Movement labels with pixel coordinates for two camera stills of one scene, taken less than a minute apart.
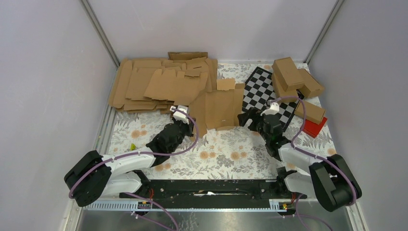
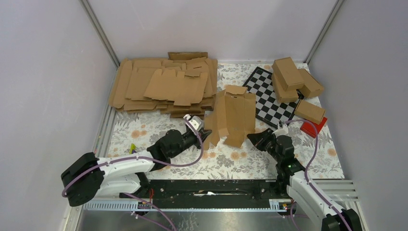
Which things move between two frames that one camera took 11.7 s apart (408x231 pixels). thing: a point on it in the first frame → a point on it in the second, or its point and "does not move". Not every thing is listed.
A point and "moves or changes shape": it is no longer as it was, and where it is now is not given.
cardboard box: [281, 92] does not move
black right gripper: [252, 113] → [259, 139]
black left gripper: [190, 130] does not move
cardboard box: [312, 86] does not move
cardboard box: [218, 108] moves or changes shape
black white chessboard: [259, 89] does not move
